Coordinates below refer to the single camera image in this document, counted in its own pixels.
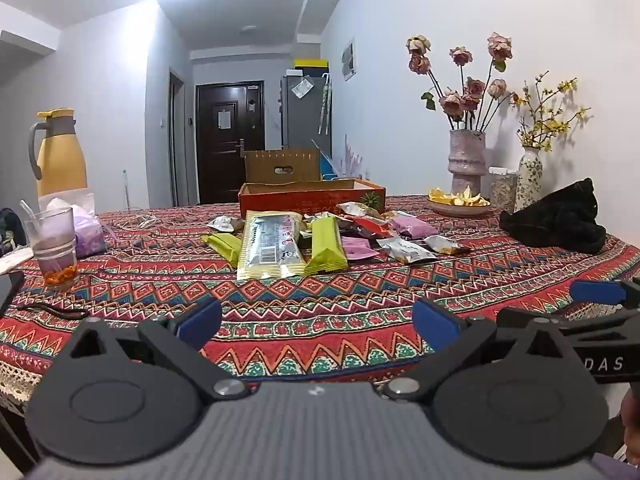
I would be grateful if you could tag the black smartphone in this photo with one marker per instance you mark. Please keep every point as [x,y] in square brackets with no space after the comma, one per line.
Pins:
[10,292]

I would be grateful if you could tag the pink ceramic vase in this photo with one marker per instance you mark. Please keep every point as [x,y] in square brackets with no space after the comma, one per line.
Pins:
[467,165]

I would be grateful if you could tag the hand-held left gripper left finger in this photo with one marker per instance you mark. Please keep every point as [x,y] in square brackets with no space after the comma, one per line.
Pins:
[200,322]

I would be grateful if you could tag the wall picture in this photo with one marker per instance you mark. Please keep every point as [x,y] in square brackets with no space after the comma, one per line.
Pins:
[349,60]

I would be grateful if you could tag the yellow thermos jug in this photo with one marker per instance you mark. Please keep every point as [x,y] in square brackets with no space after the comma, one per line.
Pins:
[60,160]

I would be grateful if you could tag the purple dried grass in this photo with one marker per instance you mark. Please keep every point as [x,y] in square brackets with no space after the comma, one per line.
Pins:
[352,160]

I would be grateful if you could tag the white grey snack packet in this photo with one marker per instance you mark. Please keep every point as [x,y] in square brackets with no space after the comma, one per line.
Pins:
[405,250]

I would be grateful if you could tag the grey refrigerator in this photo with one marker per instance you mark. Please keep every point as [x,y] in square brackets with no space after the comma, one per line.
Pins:
[300,125]

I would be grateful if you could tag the plastic bag on refrigerator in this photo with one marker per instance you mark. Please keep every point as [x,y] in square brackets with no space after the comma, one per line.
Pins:
[301,88]

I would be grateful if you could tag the silver snack packet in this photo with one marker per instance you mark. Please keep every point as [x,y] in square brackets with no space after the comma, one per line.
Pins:
[222,223]

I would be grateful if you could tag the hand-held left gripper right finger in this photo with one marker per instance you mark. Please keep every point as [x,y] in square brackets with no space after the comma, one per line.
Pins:
[435,324]

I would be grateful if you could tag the yellow blossom branches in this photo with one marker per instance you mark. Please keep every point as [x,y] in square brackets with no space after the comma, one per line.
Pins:
[542,125]

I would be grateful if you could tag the ceramic plate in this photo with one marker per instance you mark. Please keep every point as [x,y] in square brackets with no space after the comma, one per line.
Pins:
[460,210]

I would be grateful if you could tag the large yellow windowed snack packet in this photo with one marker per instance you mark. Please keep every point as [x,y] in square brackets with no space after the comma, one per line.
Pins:
[270,250]

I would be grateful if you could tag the grey interior door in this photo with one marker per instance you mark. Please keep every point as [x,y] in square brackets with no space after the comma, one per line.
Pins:
[177,145]

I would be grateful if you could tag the red cardboard box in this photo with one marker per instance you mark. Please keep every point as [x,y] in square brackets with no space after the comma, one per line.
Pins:
[300,200]

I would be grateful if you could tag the pink snack packet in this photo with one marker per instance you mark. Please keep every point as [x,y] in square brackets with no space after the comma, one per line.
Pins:
[357,249]
[415,226]

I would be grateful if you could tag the red snack packet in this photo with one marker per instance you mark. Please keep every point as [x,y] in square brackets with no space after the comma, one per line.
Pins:
[372,226]

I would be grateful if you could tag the clear drinking straw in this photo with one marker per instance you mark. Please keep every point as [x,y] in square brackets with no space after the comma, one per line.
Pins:
[27,208]

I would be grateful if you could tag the bunch of dried pink roses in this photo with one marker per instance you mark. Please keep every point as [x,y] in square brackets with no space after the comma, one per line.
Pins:
[460,100]

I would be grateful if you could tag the dark bag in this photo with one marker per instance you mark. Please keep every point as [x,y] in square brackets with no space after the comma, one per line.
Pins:
[10,232]

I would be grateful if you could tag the long green snack packet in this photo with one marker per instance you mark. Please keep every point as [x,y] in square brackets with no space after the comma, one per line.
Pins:
[325,250]

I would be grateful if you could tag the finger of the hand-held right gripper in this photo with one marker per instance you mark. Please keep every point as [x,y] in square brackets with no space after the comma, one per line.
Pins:
[595,291]
[520,317]

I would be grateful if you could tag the glass jar with white lid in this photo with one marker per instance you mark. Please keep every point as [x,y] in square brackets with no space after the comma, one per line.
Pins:
[502,190]

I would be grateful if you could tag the floral white vase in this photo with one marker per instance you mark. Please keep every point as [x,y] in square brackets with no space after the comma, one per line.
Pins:
[529,180]

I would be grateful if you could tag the orange chip snack packet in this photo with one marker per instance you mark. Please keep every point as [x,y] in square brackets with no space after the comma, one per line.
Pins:
[445,246]

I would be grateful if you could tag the yellow box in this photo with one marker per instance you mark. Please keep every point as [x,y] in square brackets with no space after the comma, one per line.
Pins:
[311,63]

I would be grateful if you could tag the clear glass cup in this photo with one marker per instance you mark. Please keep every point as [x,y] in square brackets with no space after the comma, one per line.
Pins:
[52,250]

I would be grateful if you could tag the blue plastic item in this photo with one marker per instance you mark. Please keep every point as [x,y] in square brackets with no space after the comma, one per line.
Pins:
[327,165]

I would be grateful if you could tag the white pole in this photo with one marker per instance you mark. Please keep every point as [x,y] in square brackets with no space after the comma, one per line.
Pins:
[125,190]

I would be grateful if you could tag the white orange snack packet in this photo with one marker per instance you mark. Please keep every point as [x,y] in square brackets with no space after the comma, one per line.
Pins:
[355,208]

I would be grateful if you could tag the dark brown entrance door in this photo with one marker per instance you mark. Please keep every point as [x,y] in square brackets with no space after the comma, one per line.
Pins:
[230,150]

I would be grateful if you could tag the folded umbrella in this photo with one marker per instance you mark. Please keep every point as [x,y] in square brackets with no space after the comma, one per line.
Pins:
[325,105]

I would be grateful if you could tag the small green snack packet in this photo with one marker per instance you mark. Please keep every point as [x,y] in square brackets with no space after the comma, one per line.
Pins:
[225,247]

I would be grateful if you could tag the white paper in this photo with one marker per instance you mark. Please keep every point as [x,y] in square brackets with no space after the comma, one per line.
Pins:
[12,262]

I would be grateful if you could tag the purple tissue pack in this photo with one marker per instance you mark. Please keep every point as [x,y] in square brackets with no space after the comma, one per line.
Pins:
[90,235]

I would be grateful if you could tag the black fuzzy cloth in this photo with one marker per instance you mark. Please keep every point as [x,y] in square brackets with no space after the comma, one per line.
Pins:
[555,222]

